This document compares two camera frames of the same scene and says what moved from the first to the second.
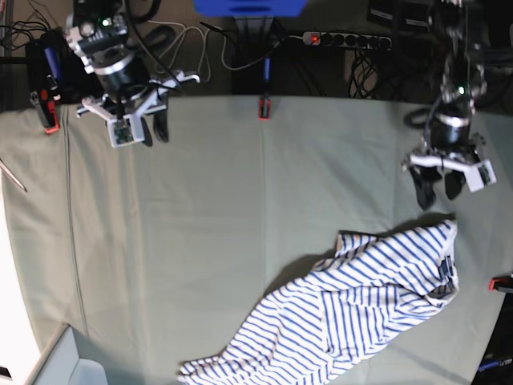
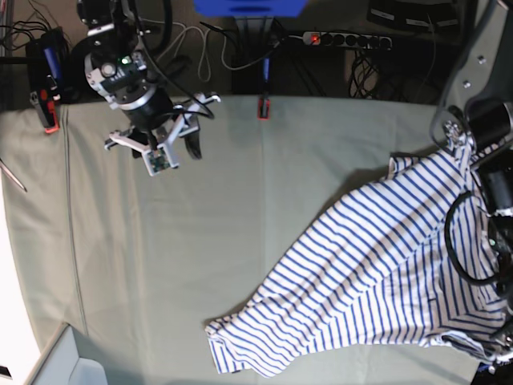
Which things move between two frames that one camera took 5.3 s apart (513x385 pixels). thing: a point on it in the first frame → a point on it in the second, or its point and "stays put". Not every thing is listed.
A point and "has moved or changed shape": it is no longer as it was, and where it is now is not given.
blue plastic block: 249,8 stays put
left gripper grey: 137,110 → 188,123
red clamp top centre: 264,109 stays put
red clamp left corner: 50,110 stays put
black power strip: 346,40 stays put
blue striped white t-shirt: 355,297 has moved or changed shape
